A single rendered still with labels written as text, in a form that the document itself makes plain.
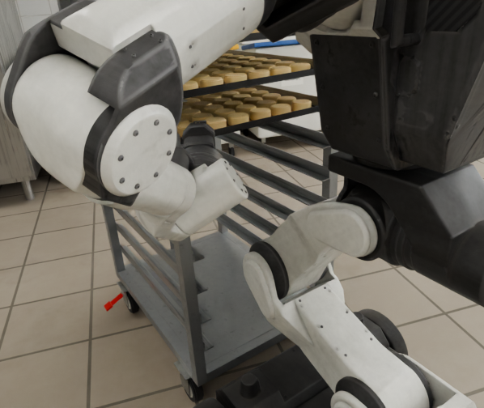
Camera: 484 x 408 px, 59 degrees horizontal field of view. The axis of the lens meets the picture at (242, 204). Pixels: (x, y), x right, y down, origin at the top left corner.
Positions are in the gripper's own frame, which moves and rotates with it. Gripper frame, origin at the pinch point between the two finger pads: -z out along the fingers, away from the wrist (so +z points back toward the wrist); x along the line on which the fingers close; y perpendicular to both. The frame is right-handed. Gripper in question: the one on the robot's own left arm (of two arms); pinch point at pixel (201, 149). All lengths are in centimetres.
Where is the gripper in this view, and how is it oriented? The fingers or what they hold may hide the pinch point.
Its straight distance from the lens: 81.1
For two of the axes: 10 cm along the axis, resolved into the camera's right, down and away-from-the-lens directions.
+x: -0.5, -9.0, -4.3
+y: -10.0, 0.8, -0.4
